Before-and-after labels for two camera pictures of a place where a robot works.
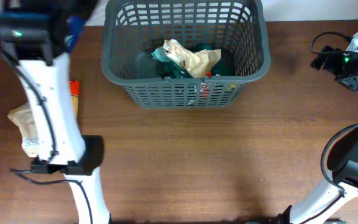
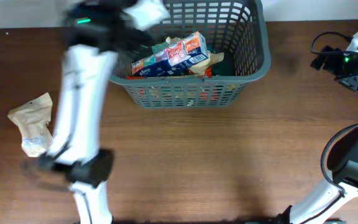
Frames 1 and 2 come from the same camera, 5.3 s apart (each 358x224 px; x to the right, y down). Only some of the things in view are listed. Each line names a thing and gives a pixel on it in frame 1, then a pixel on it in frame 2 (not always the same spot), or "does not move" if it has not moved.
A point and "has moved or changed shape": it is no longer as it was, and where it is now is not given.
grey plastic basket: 134,30 does not move
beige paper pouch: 23,116 does not move
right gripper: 352,83 does not move
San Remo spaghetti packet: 74,89 has moved or changed shape
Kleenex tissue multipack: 76,25 has moved or changed shape
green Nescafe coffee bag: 172,70 -> 225,66
